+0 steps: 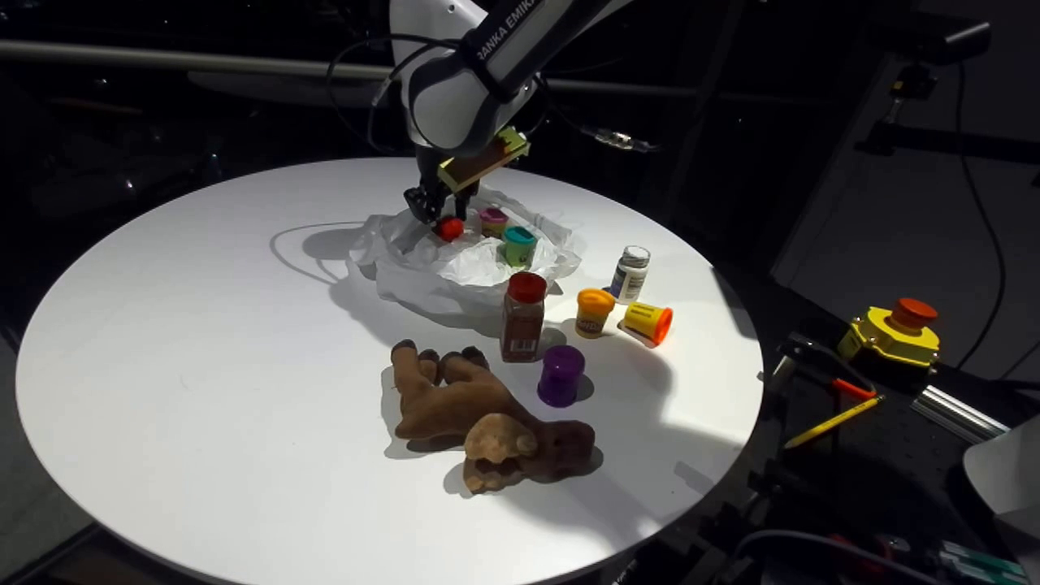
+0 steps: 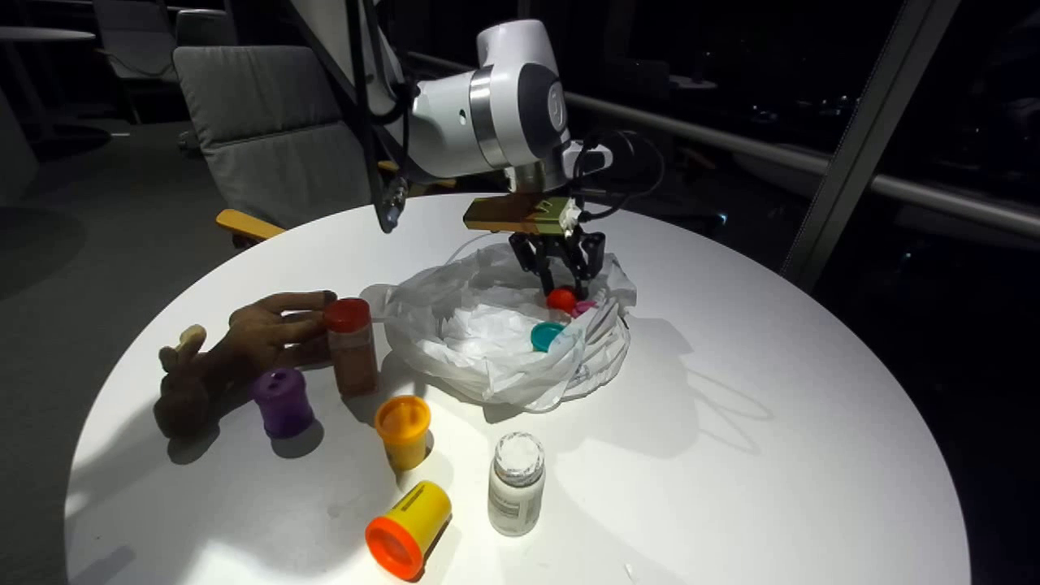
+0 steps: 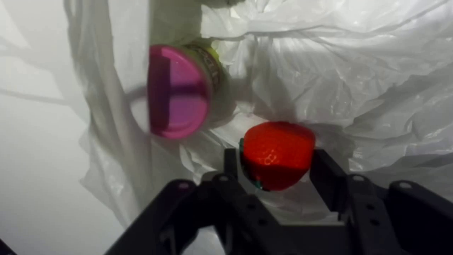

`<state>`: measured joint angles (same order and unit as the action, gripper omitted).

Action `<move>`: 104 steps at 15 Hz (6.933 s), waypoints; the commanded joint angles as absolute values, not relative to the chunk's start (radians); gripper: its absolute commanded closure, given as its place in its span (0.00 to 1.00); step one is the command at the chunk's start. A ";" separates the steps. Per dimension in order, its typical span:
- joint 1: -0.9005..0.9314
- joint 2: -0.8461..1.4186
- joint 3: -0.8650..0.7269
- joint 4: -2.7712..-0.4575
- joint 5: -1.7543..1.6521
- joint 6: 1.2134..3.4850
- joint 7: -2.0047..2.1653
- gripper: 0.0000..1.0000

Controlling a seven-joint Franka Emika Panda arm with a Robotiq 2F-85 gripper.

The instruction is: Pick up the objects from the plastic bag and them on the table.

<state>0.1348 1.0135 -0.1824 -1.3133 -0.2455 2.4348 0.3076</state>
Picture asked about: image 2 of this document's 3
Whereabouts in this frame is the grey window post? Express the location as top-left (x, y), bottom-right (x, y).
top-left (779, 0), bottom-right (961, 293)

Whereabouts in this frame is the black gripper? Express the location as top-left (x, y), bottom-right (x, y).
top-left (508, 228), bottom-right (609, 304)

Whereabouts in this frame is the brown plush toy animal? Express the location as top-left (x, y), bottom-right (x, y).
top-left (154, 290), bottom-right (340, 444)

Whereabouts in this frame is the dark background chair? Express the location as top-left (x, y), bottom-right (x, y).
top-left (92, 0), bottom-right (183, 83)

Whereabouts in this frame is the grey upholstered chair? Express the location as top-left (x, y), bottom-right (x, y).
top-left (172, 42), bottom-right (429, 247)

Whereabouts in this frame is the white plastic bag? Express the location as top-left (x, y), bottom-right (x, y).
top-left (383, 239), bottom-right (641, 416)

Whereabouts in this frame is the red lid spice jar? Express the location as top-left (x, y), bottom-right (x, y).
top-left (321, 297), bottom-right (381, 399)

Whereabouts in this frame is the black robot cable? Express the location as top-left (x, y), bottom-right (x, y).
top-left (340, 0), bottom-right (667, 236)

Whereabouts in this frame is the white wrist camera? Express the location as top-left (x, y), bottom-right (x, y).
top-left (573, 138), bottom-right (617, 182)

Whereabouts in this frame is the white pill bottle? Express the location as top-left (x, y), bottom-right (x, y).
top-left (483, 431), bottom-right (549, 539)

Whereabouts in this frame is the purple lid dough cup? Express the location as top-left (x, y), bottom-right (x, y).
top-left (249, 365), bottom-right (320, 442)

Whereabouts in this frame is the grey window rail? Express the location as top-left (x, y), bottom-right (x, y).
top-left (402, 46), bottom-right (1040, 244)

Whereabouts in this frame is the red lid dough cup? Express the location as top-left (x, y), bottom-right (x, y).
top-left (544, 282), bottom-right (581, 319)

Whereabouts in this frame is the teal lid dough cup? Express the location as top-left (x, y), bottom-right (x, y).
top-left (525, 319), bottom-right (569, 355)

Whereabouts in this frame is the yellow lid dough cup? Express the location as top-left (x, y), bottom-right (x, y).
top-left (375, 393), bottom-right (435, 473)

